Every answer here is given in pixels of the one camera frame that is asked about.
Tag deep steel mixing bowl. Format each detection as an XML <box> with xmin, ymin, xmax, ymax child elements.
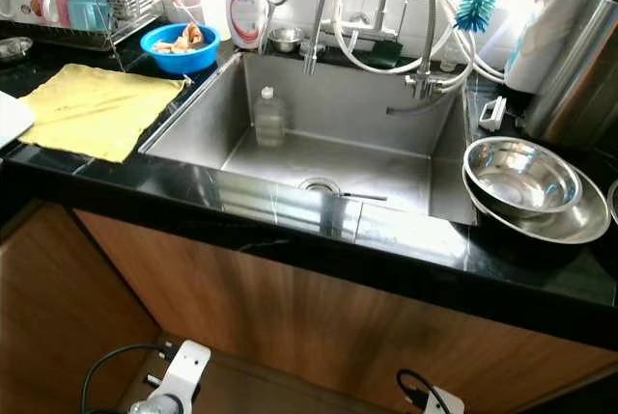
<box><xmin>463</xmin><ymin>136</ymin><xmax>583</xmax><ymax>217</ymax></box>

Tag white appliance blue panel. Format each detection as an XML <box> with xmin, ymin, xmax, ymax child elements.
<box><xmin>0</xmin><ymin>93</ymin><xmax>37</xmax><ymax>148</ymax></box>

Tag yellow dish cloth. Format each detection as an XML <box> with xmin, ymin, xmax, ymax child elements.
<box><xmin>16</xmin><ymin>63</ymin><xmax>186</xmax><ymax>164</ymax></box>

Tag small steel dish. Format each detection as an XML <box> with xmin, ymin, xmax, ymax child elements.
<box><xmin>0</xmin><ymin>37</ymin><xmax>34</xmax><ymax>61</ymax></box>

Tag pink mug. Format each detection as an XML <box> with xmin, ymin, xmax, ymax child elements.
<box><xmin>34</xmin><ymin>0</ymin><xmax>70</xmax><ymax>29</ymax></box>

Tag light teal cup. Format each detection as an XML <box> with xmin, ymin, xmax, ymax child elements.
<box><xmin>66</xmin><ymin>0</ymin><xmax>109</xmax><ymax>32</ymax></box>

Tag blue plastic bowl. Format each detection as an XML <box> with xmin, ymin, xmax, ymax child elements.
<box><xmin>140</xmin><ymin>23</ymin><xmax>221</xmax><ymax>75</ymax></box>

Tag brown food scraps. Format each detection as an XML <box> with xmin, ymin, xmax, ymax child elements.
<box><xmin>152</xmin><ymin>23</ymin><xmax>206</xmax><ymax>54</ymax></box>

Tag clear plastic bottle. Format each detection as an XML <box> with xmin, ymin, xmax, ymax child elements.
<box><xmin>254</xmin><ymin>86</ymin><xmax>287</xmax><ymax>149</ymax></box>

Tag white soap bottle red pump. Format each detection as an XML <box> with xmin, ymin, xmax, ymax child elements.
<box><xmin>226</xmin><ymin>0</ymin><xmax>267</xmax><ymax>50</ymax></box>

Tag small steel bowl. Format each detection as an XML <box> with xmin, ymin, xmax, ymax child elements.
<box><xmin>268</xmin><ymin>27</ymin><xmax>304</xmax><ymax>53</ymax></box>

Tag brown wooden base cabinet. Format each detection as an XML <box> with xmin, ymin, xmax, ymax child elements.
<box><xmin>0</xmin><ymin>204</ymin><xmax>618</xmax><ymax>414</ymax></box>

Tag stainless steel sink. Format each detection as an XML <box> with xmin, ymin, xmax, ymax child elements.
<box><xmin>140</xmin><ymin>51</ymin><xmax>479</xmax><ymax>227</ymax></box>

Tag dark green sponge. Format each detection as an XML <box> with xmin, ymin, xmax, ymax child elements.
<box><xmin>367</xmin><ymin>40</ymin><xmax>402</xmax><ymax>69</ymax></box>

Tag chrome spring sink faucet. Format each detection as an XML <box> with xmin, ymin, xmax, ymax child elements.
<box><xmin>304</xmin><ymin>0</ymin><xmax>474</xmax><ymax>116</ymax></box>

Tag small white plastic clip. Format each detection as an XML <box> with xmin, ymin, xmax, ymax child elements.
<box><xmin>479</xmin><ymin>96</ymin><xmax>507</xmax><ymax>132</ymax></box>

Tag white container blue label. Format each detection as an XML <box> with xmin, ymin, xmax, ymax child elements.
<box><xmin>504</xmin><ymin>0</ymin><xmax>614</xmax><ymax>95</ymax></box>

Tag shallow wide steel bowl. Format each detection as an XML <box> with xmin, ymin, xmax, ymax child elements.
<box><xmin>465</xmin><ymin>168</ymin><xmax>611</xmax><ymax>245</ymax></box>

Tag steel wire dish rack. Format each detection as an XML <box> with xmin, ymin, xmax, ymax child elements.
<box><xmin>0</xmin><ymin>0</ymin><xmax>163</xmax><ymax>51</ymax></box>

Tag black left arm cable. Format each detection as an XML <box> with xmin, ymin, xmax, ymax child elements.
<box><xmin>79</xmin><ymin>342</ymin><xmax>173</xmax><ymax>414</ymax></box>

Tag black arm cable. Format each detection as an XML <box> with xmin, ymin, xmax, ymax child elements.
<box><xmin>396</xmin><ymin>369</ymin><xmax>440</xmax><ymax>410</ymax></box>
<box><xmin>79</xmin><ymin>342</ymin><xmax>173</xmax><ymax>414</ymax></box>

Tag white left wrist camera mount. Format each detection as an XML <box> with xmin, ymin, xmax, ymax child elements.
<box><xmin>150</xmin><ymin>340</ymin><xmax>211</xmax><ymax>414</ymax></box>

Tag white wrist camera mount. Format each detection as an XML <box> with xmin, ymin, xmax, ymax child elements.
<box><xmin>150</xmin><ymin>340</ymin><xmax>211</xmax><ymax>414</ymax></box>
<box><xmin>427</xmin><ymin>387</ymin><xmax>464</xmax><ymax>414</ymax></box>

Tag white water hose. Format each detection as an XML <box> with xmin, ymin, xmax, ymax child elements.
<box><xmin>331</xmin><ymin>0</ymin><xmax>508</xmax><ymax>84</ymax></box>

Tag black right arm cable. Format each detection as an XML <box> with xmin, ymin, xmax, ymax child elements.
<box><xmin>396</xmin><ymin>369</ymin><xmax>440</xmax><ymax>410</ymax></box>

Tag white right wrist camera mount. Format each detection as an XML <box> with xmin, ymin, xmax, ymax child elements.
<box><xmin>427</xmin><ymin>387</ymin><xmax>464</xmax><ymax>414</ymax></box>

